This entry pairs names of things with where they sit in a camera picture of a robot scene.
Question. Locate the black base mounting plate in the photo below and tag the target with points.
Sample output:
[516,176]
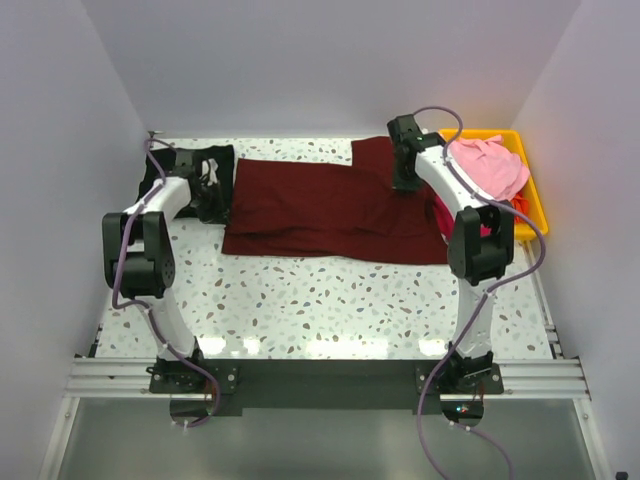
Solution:
[325,385]

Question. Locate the aluminium frame rail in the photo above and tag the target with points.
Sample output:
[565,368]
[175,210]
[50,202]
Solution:
[273,323]

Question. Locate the pink t shirt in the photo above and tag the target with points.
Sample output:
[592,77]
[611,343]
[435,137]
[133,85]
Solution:
[495,169]

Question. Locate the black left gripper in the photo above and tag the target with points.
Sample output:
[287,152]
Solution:
[218,214]

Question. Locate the orange t shirt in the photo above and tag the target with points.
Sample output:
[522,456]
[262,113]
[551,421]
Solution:
[521,205]

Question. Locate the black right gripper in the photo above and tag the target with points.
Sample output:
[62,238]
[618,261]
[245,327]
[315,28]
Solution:
[401,184]

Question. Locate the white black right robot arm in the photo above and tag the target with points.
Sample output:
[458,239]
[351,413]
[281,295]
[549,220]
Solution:
[481,244]

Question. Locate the yellow plastic bin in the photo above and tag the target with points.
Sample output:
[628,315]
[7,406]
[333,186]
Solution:
[513,142]

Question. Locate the dark red t shirt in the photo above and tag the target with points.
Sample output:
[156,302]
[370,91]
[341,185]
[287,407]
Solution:
[296,209]

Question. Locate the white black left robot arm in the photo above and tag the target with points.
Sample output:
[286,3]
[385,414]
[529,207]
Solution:
[138,259]

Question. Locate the magenta t shirt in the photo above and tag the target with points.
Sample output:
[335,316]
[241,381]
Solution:
[445,220]

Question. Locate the folded black t shirt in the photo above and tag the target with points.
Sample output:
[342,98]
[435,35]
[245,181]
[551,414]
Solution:
[176,194]

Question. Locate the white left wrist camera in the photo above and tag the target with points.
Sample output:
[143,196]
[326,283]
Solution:
[209,172]

